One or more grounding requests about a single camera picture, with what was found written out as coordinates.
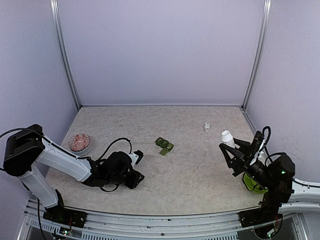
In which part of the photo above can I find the aluminium corner post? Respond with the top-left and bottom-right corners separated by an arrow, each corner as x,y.
241,0 -> 272,112
50,0 -> 82,111

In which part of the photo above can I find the left camera cable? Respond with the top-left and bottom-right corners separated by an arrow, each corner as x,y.
96,137 -> 133,193

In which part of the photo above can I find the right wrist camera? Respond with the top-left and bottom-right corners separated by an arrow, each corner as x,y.
249,131 -> 266,166

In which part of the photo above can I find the small white pill bottle far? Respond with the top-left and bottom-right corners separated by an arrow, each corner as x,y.
203,122 -> 211,133

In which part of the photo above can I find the green weekly pill organizer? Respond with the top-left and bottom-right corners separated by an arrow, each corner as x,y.
155,137 -> 174,156

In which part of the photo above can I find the green bowl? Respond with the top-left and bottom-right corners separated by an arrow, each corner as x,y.
242,173 -> 260,188

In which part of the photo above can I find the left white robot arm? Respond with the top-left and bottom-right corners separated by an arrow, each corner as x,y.
1,124 -> 145,223

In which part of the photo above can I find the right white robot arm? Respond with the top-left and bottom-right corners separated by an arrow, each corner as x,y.
219,132 -> 320,222

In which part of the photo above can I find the red patterned bowl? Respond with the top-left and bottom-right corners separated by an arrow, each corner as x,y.
67,133 -> 92,157

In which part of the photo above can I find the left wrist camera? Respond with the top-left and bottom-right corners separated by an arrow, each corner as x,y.
129,150 -> 144,167

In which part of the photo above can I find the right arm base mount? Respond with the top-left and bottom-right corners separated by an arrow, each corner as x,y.
238,192 -> 282,228

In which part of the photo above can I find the left aluminium corner post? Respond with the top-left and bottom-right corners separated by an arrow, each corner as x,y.
50,0 -> 82,111

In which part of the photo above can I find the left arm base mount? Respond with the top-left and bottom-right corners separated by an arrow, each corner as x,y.
43,189 -> 87,229

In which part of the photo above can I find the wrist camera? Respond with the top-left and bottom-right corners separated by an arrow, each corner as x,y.
249,131 -> 266,166
129,150 -> 144,167

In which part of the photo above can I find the green plate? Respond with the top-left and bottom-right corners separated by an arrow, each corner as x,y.
246,186 -> 268,194

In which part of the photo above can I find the right aluminium corner post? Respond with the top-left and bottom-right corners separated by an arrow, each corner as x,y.
241,0 -> 272,112

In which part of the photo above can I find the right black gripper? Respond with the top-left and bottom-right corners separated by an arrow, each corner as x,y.
220,137 -> 275,191

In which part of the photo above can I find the aluminium front rail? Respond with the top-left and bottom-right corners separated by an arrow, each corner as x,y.
17,199 -> 308,240

